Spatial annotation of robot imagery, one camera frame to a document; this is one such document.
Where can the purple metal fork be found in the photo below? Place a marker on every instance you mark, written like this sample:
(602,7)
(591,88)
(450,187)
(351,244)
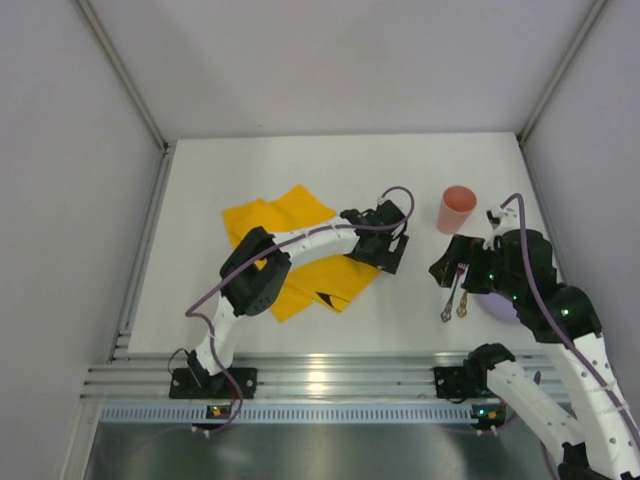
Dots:
(446,313)

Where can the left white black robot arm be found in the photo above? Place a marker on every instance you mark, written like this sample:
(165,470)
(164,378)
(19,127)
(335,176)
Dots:
(253,276)

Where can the pink plastic cup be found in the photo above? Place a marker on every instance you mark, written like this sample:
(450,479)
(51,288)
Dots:
(457,204)

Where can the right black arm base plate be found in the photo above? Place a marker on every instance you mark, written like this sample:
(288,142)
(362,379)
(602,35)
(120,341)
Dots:
(454,384)

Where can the aluminium mounting rail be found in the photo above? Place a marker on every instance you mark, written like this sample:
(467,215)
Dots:
(315,377)

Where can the slotted grey cable duct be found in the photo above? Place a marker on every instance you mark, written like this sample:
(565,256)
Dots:
(303,413)

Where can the aluminium frame post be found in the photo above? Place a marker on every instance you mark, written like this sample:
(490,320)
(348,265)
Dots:
(90,16)
(583,32)

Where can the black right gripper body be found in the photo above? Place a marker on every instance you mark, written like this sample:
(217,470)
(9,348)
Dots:
(460,262)

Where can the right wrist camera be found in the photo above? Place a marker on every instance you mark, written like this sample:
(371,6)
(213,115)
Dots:
(503,220)

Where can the aluminium frame post right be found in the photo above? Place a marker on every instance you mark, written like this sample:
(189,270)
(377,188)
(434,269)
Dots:
(583,32)

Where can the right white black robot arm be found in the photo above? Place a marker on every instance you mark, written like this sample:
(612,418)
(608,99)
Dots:
(597,438)

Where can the yellow printed cloth placemat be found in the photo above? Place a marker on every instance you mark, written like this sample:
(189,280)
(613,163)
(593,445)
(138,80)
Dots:
(332,282)

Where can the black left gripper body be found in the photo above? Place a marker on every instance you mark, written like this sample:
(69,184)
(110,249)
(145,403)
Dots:
(378,250)

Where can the aluminium frame post left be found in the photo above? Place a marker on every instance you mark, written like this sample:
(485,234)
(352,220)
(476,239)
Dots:
(90,16)

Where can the gold metal spoon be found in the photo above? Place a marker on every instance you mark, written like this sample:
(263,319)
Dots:
(461,310)

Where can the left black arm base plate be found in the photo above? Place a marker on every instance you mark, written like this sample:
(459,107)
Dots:
(183,385)

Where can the lilac plastic plate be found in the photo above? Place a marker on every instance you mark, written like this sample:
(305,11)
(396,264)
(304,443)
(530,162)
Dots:
(499,308)

